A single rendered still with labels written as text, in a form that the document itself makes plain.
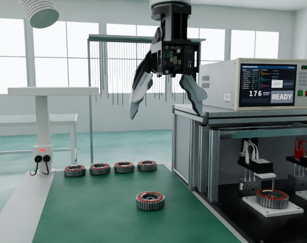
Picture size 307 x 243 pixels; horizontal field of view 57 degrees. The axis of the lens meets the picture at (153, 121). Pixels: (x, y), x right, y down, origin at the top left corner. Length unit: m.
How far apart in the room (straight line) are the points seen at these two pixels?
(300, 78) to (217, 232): 0.71
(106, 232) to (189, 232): 0.27
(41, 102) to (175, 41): 1.15
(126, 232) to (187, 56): 0.64
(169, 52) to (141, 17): 7.11
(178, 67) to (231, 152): 0.86
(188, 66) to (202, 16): 7.61
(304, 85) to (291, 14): 8.28
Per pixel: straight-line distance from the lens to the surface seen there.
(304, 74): 1.32
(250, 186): 1.25
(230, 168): 1.33
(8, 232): 1.07
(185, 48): 0.50
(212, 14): 8.23
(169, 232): 0.97
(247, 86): 1.17
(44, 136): 1.57
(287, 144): 1.47
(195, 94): 0.56
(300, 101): 1.32
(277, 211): 1.10
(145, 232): 0.96
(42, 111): 1.56
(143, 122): 7.48
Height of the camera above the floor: 1.22
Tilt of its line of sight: 8 degrees down
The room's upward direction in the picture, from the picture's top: straight up
